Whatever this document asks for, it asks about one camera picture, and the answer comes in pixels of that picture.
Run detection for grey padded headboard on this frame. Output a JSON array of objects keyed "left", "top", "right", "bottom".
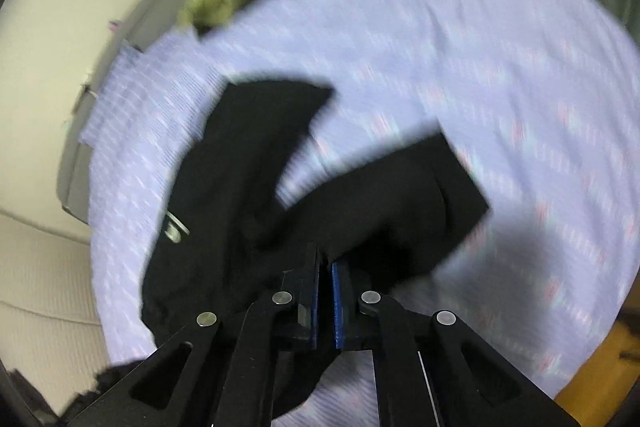
[{"left": 59, "top": 0, "right": 193, "bottom": 225}]

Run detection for black pants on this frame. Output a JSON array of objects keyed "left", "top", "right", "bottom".
[{"left": 140, "top": 79, "right": 490, "bottom": 420}]

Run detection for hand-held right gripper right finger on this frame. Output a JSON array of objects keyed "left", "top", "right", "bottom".
[{"left": 327, "top": 261, "right": 581, "bottom": 427}]

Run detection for bed with purple duvet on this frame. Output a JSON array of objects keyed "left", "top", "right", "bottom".
[{"left": 77, "top": 0, "right": 640, "bottom": 420}]

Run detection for dark cloth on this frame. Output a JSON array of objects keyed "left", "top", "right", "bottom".
[{"left": 10, "top": 364, "right": 131, "bottom": 427}]

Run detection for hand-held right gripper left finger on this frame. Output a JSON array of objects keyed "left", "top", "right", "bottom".
[{"left": 65, "top": 246, "right": 323, "bottom": 427}]

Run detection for white louvred wardrobe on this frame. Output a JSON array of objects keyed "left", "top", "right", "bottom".
[{"left": 0, "top": 207, "right": 113, "bottom": 373}]

